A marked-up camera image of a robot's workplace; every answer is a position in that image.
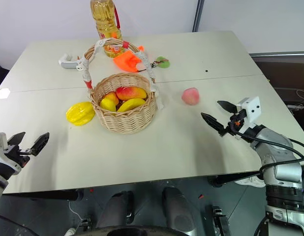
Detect yellow lemon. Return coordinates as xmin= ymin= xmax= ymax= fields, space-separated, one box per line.
xmin=100 ymin=98 xmax=117 ymax=113

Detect thin tangled wires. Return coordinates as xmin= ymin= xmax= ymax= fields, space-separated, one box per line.
xmin=286 ymin=88 xmax=304 ymax=112

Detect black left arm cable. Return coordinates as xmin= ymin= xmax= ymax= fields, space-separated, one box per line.
xmin=0 ymin=213 xmax=20 ymax=236

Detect dark rounded shape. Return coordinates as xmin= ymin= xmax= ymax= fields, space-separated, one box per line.
xmin=95 ymin=190 xmax=134 ymax=229
xmin=161 ymin=186 xmax=195 ymax=233

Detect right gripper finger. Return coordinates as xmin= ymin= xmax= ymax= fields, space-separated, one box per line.
xmin=216 ymin=100 xmax=238 ymax=115
xmin=201 ymin=112 xmax=228 ymax=137

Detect black table frame bar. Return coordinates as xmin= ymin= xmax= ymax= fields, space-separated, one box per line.
xmin=210 ymin=171 xmax=262 ymax=188
xmin=1 ymin=189 xmax=84 ymax=203

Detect grey partition post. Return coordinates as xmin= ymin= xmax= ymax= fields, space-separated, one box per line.
xmin=192 ymin=0 xmax=206 ymax=33

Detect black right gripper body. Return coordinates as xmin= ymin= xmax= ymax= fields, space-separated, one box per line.
xmin=223 ymin=109 xmax=249 ymax=137

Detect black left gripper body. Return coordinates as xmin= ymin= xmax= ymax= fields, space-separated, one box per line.
xmin=5 ymin=145 xmax=32 ymax=169

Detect white shoe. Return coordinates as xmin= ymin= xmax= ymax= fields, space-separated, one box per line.
xmin=234 ymin=176 xmax=266 ymax=189

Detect orange cloth bag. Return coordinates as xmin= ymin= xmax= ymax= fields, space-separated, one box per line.
xmin=113 ymin=45 xmax=146 ymax=73

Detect cooking oil bottle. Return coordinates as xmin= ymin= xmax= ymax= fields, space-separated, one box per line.
xmin=90 ymin=0 xmax=124 ymax=59

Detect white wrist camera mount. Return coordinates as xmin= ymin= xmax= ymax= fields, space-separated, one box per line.
xmin=235 ymin=96 xmax=262 ymax=141
xmin=0 ymin=132 xmax=22 ymax=176

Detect long yellow mango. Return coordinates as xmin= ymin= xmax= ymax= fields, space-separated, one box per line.
xmin=117 ymin=98 xmax=146 ymax=113

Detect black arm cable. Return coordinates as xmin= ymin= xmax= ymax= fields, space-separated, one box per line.
xmin=230 ymin=127 xmax=304 ymax=179
xmin=0 ymin=213 xmax=20 ymax=236

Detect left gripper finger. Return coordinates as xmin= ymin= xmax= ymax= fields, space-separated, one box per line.
xmin=7 ymin=131 xmax=27 ymax=147
xmin=30 ymin=132 xmax=50 ymax=156

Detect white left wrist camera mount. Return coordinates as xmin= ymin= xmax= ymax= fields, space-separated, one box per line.
xmin=0 ymin=132 xmax=22 ymax=176

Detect wicker basket with lace handle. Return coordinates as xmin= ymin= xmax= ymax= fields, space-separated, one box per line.
xmin=77 ymin=38 xmax=164 ymax=135

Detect white floor cable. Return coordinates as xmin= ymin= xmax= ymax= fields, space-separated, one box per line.
xmin=65 ymin=203 xmax=84 ymax=236

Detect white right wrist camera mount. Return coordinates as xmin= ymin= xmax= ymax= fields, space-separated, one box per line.
xmin=235 ymin=96 xmax=262 ymax=141

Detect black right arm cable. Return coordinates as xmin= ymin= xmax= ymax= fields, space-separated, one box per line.
xmin=230 ymin=127 xmax=304 ymax=179

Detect yellow starfruit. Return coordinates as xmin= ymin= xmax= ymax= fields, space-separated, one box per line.
xmin=65 ymin=101 xmax=96 ymax=127

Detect white plastic clip holder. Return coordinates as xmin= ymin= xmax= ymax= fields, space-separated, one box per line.
xmin=59 ymin=53 xmax=79 ymax=70

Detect green felt ornament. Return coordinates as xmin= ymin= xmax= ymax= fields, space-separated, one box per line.
xmin=155 ymin=56 xmax=172 ymax=69

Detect dark side furniture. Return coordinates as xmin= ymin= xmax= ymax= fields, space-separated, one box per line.
xmin=249 ymin=51 xmax=304 ymax=118

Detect small orange yellow mango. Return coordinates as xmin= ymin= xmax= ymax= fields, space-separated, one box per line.
xmin=104 ymin=91 xmax=120 ymax=104

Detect pink peach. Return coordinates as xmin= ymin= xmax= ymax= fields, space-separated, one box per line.
xmin=181 ymin=87 xmax=200 ymax=106

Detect black floor bracket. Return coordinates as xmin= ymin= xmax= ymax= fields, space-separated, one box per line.
xmin=77 ymin=217 xmax=91 ymax=236
xmin=210 ymin=205 xmax=232 ymax=236

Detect red and yellow mango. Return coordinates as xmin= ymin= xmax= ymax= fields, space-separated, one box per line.
xmin=116 ymin=86 xmax=148 ymax=101

